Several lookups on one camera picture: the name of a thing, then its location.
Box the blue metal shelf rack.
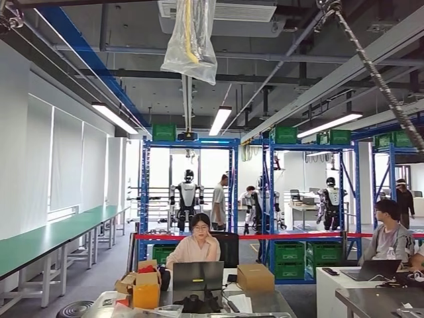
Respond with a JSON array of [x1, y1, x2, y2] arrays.
[[261, 137, 362, 284], [370, 142, 424, 229], [138, 135, 240, 262]]

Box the green-top workbench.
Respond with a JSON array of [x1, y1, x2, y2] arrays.
[[0, 212, 104, 318], [84, 204, 132, 248]]

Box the steel workbench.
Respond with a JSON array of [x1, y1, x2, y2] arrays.
[[334, 287, 424, 318]]

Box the long ceiling light strip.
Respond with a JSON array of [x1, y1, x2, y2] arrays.
[[208, 105, 233, 137], [296, 111, 364, 140], [91, 101, 140, 136]]

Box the person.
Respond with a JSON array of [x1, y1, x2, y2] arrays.
[[241, 185, 257, 207], [395, 178, 416, 231], [358, 199, 416, 268], [210, 173, 229, 233], [165, 213, 222, 271], [410, 244, 424, 272]]

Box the white and black humanoid robot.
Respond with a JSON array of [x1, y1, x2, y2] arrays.
[[243, 176, 287, 236], [315, 176, 347, 232], [169, 168, 205, 233]]

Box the black office chair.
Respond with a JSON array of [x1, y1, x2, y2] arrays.
[[210, 231, 240, 270]]

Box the grey open laptop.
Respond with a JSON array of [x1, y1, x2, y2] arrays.
[[171, 260, 225, 305], [340, 259, 403, 283]]

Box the clear hanging plastic bag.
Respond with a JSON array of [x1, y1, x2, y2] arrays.
[[160, 0, 219, 86]]

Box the closed cardboard box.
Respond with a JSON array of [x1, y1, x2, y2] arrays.
[[236, 262, 276, 294]]

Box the black gear pile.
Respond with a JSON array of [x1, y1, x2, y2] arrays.
[[173, 287, 223, 315]]

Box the white paper sheets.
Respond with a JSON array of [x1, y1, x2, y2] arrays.
[[228, 293, 253, 315]]

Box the grey roller blind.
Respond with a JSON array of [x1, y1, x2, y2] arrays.
[[27, 93, 54, 217], [81, 122, 109, 210], [49, 107, 84, 213]]

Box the grey steel table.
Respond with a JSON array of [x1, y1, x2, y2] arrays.
[[82, 268, 297, 318]]

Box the open cardboard box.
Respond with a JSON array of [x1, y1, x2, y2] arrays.
[[115, 259, 162, 295]]

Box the white table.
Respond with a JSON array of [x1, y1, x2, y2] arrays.
[[315, 265, 424, 318]]

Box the blue overhead beam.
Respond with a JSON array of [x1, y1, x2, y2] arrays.
[[36, 5, 150, 129]]

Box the round floor fan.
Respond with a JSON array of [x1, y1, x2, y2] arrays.
[[55, 300, 96, 318]]

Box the large black bag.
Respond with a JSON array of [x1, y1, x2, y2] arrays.
[[394, 269, 424, 290]]

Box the yellow hanging cables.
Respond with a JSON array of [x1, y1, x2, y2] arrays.
[[241, 144, 263, 163]]

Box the white twin overhead rail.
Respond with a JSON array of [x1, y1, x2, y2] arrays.
[[181, 74, 194, 133]]

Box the red barrier strap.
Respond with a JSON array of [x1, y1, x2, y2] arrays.
[[134, 231, 424, 242]]

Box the leaning dark frame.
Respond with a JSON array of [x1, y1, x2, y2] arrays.
[[127, 221, 141, 274]]

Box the grey overhead cable tray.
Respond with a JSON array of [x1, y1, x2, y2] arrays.
[[241, 4, 424, 144]]

